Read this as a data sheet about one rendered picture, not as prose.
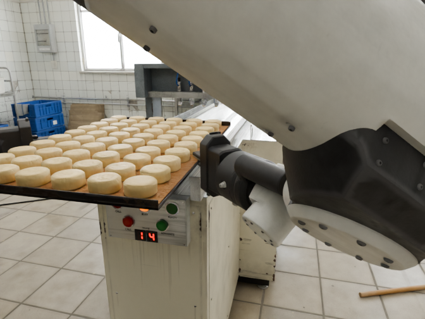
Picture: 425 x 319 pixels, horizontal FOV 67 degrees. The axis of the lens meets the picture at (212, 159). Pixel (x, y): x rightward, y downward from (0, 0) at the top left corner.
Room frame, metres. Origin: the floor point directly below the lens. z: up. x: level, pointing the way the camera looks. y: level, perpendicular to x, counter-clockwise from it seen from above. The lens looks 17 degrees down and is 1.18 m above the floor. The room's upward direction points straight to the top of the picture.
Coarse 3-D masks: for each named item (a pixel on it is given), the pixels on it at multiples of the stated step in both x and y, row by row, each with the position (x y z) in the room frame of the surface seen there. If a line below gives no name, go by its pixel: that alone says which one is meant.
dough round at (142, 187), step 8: (136, 176) 0.47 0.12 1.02; (144, 176) 0.47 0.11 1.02; (128, 184) 0.43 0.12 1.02; (136, 184) 0.43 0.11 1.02; (144, 184) 0.43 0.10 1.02; (152, 184) 0.44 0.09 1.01; (128, 192) 0.43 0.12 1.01; (136, 192) 0.42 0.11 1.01; (144, 192) 0.42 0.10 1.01; (152, 192) 0.43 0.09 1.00
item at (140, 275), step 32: (192, 224) 0.80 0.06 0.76; (224, 224) 1.02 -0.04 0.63; (128, 256) 0.84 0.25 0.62; (160, 256) 0.82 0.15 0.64; (192, 256) 0.80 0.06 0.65; (224, 256) 1.03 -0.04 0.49; (128, 288) 0.84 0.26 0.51; (160, 288) 0.82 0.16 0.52; (192, 288) 0.80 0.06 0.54; (224, 288) 1.04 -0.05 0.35
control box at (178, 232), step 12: (180, 204) 0.77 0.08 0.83; (108, 216) 0.82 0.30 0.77; (120, 216) 0.81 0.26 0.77; (132, 216) 0.80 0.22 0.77; (144, 216) 0.80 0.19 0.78; (156, 216) 0.79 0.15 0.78; (168, 216) 0.78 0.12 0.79; (180, 216) 0.77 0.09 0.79; (108, 228) 0.82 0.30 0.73; (120, 228) 0.81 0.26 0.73; (132, 228) 0.80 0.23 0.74; (144, 228) 0.80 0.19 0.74; (156, 228) 0.79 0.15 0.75; (168, 228) 0.78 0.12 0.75; (180, 228) 0.77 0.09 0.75; (144, 240) 0.79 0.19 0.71; (156, 240) 0.79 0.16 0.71; (168, 240) 0.78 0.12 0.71; (180, 240) 0.77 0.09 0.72
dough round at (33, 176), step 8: (32, 168) 0.50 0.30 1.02; (40, 168) 0.50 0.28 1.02; (48, 168) 0.51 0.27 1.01; (16, 176) 0.47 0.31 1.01; (24, 176) 0.46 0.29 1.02; (32, 176) 0.47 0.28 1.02; (40, 176) 0.47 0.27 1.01; (48, 176) 0.49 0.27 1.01; (16, 184) 0.47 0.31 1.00; (24, 184) 0.46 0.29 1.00; (32, 184) 0.47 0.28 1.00; (40, 184) 0.47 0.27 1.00
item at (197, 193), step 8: (240, 120) 1.62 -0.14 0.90; (240, 128) 1.45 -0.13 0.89; (232, 136) 1.26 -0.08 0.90; (240, 136) 1.47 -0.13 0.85; (232, 144) 1.24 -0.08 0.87; (192, 176) 0.79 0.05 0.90; (192, 184) 0.76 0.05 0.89; (192, 192) 0.76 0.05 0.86; (200, 192) 0.76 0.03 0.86; (192, 200) 0.76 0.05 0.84; (200, 200) 0.76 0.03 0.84
